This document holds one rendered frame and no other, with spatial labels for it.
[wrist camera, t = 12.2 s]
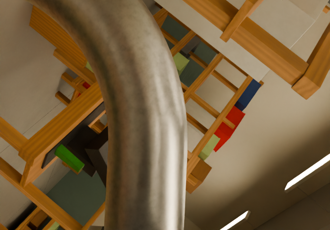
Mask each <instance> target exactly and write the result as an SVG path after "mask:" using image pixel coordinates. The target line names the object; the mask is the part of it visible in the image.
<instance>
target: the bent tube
mask: <svg viewBox="0 0 330 230"><path fill-rule="evenodd" d="M25 1H27V2H29V3H31V4H33V5H34V6H36V7H37V8H39V9H40V10H42V11H43V12H45V13H46V14H47V15H49V16H50V17H51V18H52V19H53V20H55V21H56V22H57V23H58V24H59V25H60V26H61V27H62V28H63V29H64V30H65V31H66V32H67V33H68V34H69V35H70V36H71V38H72V39H73V40H74V41H75V43H76V44H77V45H78V47H79V48H80V49H81V51H82V53H83V54H84V56H85V57H86V59H87V61H88V62H89V64H90V66H91V68H92V70H93V72H94V74H95V77H96V79H97V82H98V84H99V87H100V90H101V93H102V97H103V100H104V104H105V109H106V115H107V122H108V138H109V140H108V163H107V182H106V202H105V220H104V230H184V217H185V195H186V174H187V153H188V129H187V116H186V107H185V101H184V95H183V91H182V86H181V82H180V78H179V75H178V71H177V68H176V65H175V62H174V59H173V57H172V54H171V52H170V49H169V47H168V44H167V42H166V40H165V38H164V36H163V34H162V32H161V30H160V28H159V26H158V24H157V22H156V21H155V19H154V17H153V15H152V14H151V12H150V11H149V9H148V8H147V6H146V5H145V3H144V2H143V1H142V0H25Z"/></svg>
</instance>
